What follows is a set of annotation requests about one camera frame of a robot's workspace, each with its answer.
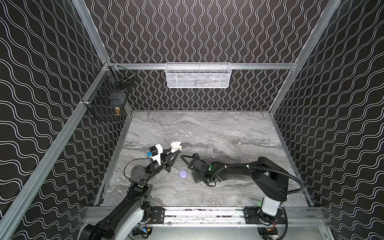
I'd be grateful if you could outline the cream earbud charging case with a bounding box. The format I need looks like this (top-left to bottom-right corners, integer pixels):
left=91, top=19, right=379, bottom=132
left=171, top=142, right=183, bottom=152

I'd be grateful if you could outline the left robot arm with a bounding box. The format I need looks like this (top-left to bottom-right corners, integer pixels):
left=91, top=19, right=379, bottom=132
left=79, top=149, right=181, bottom=240

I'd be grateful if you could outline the purple round charging case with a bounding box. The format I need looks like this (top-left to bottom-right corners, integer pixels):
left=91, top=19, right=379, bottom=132
left=179, top=170, right=188, bottom=179

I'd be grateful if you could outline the small brass object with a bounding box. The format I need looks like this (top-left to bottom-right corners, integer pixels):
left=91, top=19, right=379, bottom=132
left=115, top=107, right=121, bottom=117

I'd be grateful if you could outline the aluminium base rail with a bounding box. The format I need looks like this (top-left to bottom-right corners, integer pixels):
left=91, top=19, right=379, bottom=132
left=80, top=205, right=328, bottom=228

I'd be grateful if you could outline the white wire mesh basket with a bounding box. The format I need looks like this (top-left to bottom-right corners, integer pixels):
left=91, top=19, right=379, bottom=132
left=165, top=62, right=232, bottom=89

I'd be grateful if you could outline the black wire basket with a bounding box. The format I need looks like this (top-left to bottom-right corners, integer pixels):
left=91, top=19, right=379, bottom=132
left=82, top=62, right=137, bottom=123

